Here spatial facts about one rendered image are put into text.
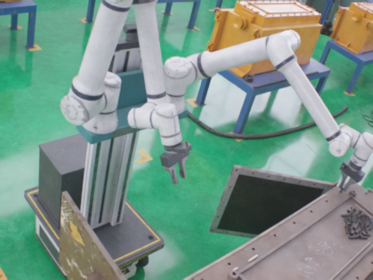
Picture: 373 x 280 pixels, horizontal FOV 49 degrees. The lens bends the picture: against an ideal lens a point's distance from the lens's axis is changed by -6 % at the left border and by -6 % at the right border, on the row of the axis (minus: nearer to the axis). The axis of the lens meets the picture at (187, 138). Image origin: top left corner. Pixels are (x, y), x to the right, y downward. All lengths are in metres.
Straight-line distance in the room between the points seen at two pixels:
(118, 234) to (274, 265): 1.56
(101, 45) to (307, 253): 1.26
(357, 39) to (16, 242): 6.16
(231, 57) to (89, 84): 0.84
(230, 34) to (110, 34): 3.51
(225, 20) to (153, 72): 3.38
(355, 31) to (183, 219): 4.93
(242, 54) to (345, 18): 5.50
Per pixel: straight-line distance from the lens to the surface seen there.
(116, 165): 2.83
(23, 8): 5.93
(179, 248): 3.60
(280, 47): 2.09
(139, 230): 3.20
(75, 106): 1.93
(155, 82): 1.89
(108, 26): 1.73
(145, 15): 1.82
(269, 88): 5.08
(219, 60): 2.40
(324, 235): 2.13
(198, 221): 3.86
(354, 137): 2.26
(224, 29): 5.22
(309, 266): 1.94
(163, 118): 1.76
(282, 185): 2.64
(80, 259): 2.15
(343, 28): 7.75
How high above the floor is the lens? 2.68
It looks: 34 degrees down
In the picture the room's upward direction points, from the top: 16 degrees clockwise
